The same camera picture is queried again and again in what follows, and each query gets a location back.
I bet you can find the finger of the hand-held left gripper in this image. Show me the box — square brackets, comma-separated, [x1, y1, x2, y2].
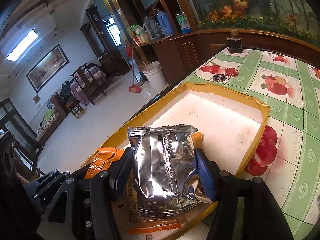
[24, 169, 70, 209]

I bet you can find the grey silver snack packet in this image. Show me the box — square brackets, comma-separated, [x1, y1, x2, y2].
[127, 124, 215, 204]

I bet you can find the framed wall picture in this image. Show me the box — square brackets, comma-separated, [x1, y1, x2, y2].
[26, 44, 70, 93]

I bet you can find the red white carton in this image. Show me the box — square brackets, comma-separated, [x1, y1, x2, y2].
[132, 34, 152, 45]

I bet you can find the yellow-edged cardboard box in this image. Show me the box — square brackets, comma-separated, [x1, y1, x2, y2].
[77, 81, 271, 240]

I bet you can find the wooden stool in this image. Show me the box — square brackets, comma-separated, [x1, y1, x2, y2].
[65, 100, 84, 120]

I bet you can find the orange snack packet red label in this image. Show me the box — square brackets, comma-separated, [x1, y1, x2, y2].
[84, 147, 125, 179]

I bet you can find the large aquarium with plants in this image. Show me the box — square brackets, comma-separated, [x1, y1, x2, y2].
[179, 0, 320, 45]

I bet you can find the wooden bench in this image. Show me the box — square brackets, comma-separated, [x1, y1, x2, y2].
[36, 92, 68, 144]

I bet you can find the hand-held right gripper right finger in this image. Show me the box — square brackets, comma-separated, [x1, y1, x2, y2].
[194, 149, 295, 240]

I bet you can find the white plastic bucket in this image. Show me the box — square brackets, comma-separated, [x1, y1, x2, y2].
[142, 61, 168, 90]

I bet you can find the black jar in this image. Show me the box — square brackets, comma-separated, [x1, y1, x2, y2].
[226, 30, 243, 54]

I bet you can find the blue green plastic bag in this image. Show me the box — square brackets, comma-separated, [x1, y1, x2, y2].
[176, 12, 192, 34]

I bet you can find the grey thermos jug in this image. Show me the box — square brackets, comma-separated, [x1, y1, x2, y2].
[143, 16, 160, 39]

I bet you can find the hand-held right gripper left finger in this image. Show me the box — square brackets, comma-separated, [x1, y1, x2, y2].
[37, 147, 135, 240]

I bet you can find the silver foil snack packet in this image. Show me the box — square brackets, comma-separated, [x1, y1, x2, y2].
[136, 195, 200, 218]

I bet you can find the wooden chair with cloth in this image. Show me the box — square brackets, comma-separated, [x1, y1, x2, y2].
[70, 62, 108, 105]

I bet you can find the green white packet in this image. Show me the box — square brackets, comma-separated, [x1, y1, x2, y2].
[129, 24, 145, 37]

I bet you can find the red broom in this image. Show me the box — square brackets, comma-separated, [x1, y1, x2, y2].
[128, 46, 143, 93]

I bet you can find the ceiling light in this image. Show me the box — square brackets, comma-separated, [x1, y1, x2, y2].
[6, 29, 38, 62]

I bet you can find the blue thermos jug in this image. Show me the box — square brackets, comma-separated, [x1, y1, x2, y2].
[156, 10, 175, 37]

